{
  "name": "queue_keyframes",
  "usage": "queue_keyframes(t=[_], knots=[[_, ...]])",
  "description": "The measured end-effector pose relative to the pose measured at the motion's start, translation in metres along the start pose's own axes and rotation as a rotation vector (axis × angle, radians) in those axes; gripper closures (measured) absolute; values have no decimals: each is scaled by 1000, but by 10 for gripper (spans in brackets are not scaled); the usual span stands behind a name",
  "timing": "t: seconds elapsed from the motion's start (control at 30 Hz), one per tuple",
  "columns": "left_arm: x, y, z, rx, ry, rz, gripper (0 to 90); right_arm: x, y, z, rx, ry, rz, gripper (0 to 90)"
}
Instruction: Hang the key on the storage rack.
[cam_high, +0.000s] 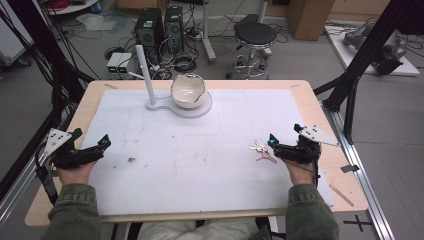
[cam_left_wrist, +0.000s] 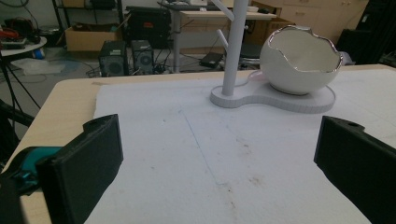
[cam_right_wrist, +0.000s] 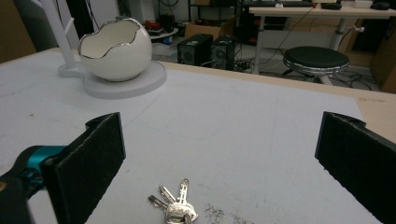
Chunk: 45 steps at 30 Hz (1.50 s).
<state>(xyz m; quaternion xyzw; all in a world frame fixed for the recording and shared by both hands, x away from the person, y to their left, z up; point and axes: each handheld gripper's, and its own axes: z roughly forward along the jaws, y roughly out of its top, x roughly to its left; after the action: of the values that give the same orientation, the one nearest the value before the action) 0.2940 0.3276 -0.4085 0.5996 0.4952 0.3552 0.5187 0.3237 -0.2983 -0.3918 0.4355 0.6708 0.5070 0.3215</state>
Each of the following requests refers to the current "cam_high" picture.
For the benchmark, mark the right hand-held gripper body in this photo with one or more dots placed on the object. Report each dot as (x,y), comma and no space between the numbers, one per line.
(300,150)

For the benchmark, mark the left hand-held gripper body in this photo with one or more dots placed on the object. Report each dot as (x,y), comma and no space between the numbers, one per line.
(71,156)

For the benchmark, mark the bunch of keys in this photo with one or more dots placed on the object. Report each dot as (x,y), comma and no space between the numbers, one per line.
(263,151)

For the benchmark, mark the person's left hand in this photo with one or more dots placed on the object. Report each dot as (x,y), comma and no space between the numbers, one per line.
(75,173)

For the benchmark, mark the person's right hand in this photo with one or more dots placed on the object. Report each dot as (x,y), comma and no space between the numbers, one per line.
(301,171)

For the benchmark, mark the black tape piece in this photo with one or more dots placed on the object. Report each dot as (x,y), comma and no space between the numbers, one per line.
(350,168)

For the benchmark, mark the thin wooden stick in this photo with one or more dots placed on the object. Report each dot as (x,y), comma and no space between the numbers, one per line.
(341,195)

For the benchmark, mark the white table mat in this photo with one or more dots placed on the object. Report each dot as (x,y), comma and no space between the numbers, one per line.
(200,166)

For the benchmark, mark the white power supply box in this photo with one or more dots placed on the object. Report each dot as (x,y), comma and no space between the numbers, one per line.
(118,63)

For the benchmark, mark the white ceramic bowl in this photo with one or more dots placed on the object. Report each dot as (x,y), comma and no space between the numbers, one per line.
(187,91)

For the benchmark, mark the black round stool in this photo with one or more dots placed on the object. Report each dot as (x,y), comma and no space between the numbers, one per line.
(255,36)

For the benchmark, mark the white platform board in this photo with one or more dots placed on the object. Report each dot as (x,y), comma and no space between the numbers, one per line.
(353,56)

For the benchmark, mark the person's legs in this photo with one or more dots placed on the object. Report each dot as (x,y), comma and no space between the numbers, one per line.
(196,231)

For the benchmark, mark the black computer tower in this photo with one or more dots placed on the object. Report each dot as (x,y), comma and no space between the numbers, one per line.
(174,28)
(148,28)

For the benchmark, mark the white table leg stand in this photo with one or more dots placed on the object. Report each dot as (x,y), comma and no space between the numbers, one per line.
(208,33)

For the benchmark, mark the cardboard box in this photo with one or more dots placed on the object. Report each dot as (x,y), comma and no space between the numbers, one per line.
(310,18)

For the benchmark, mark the grey machine on platform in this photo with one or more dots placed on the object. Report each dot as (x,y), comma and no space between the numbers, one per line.
(383,50)

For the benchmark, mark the aluminium rail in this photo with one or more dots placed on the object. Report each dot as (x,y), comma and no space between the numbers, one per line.
(363,173)

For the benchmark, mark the white stand with post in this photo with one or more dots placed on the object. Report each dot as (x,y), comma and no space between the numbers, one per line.
(186,111)

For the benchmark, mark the black metal frame stand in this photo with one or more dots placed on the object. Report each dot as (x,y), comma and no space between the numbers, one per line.
(361,56)

